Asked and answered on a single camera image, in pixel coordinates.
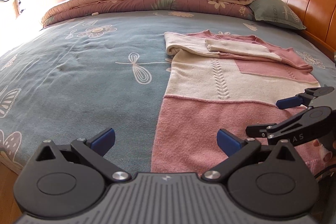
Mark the white power strip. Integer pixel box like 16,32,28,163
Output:
13,0,25,17

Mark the person's right hand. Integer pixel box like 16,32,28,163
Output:
313,139,335,165

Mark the blue floral bed sheet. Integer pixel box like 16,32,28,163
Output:
1,11,335,173

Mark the blue-green flowers pillow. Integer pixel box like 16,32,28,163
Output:
249,0,306,30

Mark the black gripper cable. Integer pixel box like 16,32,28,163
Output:
313,163,336,183

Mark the pink and cream knit sweater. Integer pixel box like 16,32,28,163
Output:
151,31,321,173

